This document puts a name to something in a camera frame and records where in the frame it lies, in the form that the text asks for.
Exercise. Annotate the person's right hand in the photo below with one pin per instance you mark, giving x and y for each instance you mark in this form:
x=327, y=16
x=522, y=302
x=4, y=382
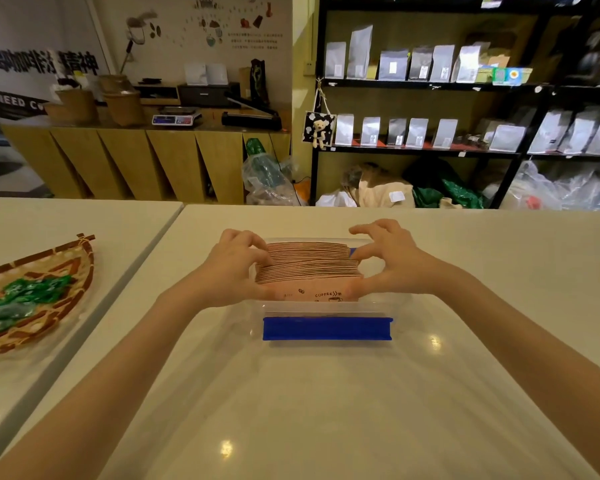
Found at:
x=405, y=267

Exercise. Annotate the colourful small box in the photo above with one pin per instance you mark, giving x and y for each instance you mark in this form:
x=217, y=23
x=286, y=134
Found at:
x=510, y=75

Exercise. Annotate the blue container latch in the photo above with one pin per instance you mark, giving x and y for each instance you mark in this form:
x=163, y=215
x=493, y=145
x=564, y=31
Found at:
x=327, y=328

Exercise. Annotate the green plastic bag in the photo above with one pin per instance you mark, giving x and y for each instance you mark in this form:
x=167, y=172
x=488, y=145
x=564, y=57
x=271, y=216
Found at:
x=450, y=194

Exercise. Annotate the stack of brown coffee packets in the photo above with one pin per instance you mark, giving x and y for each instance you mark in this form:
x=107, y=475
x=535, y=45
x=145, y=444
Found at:
x=307, y=267

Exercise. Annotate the person's right forearm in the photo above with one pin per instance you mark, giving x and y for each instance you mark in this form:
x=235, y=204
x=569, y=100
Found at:
x=535, y=354

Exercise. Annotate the pile of green packets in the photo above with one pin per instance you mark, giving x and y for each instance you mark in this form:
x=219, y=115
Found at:
x=15, y=302

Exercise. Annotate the person's left forearm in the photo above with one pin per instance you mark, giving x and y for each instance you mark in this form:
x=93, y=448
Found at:
x=105, y=384

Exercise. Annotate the white banner with black print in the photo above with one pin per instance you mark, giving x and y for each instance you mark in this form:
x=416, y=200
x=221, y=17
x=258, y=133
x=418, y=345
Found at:
x=30, y=59

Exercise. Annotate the woven bamboo tray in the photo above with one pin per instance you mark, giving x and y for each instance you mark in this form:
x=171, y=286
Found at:
x=55, y=274

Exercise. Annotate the person's right thumb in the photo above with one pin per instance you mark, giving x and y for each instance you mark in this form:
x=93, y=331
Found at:
x=375, y=287

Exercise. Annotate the white pouch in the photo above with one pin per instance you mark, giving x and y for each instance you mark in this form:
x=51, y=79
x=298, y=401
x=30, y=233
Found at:
x=195, y=74
x=217, y=74

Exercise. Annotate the row of short silver pouches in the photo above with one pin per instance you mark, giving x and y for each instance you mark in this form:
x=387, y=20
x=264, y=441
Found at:
x=480, y=134

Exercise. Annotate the pile of clear plastic bags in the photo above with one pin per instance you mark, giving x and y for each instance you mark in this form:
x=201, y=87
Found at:
x=560, y=189

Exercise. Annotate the black heat sealer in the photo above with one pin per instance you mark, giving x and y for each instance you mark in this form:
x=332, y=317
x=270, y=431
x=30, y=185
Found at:
x=252, y=119

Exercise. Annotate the white plastic bag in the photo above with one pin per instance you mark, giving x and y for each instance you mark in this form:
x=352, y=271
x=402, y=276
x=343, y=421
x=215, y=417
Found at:
x=336, y=199

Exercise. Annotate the digital kitchen scale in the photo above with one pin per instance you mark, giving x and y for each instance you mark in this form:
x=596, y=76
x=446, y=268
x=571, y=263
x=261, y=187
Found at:
x=176, y=117

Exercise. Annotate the person's left thumb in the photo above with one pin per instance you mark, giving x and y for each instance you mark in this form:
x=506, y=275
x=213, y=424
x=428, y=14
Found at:
x=262, y=292

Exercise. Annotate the clear bag with green contents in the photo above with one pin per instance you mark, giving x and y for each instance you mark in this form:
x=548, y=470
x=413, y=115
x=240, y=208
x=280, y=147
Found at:
x=267, y=174

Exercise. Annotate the brown paper bag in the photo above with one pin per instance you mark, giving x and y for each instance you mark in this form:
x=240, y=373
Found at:
x=380, y=189

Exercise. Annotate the person's left hand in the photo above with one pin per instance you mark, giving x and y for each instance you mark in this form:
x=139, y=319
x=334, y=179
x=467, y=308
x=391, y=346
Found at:
x=230, y=274

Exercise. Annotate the coffee wall poster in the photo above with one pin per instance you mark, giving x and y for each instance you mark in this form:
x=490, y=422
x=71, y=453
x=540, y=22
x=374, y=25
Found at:
x=210, y=29

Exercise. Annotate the black coffee pouch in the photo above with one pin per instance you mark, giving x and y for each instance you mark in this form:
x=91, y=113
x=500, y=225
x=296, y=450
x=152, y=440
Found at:
x=258, y=82

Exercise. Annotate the row of tall silver pouches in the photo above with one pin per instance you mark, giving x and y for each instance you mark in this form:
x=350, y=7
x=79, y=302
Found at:
x=395, y=64

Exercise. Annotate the clear plastic container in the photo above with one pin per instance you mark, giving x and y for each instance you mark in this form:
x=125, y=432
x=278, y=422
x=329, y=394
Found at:
x=325, y=309

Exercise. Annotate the brown paper bucket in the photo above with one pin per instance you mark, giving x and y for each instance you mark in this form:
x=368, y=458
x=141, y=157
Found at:
x=125, y=108
x=75, y=107
x=114, y=83

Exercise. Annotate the wooden counter cabinet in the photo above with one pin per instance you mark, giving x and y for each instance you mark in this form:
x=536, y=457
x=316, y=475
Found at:
x=170, y=159

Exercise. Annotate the black box appliance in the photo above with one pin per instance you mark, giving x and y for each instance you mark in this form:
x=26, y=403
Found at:
x=207, y=94

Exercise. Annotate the plush bear with cow cloth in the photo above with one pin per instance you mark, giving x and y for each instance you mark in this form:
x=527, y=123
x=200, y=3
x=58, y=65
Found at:
x=320, y=129

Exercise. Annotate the black metal shelf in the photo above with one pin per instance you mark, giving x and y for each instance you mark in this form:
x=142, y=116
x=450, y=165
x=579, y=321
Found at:
x=540, y=87

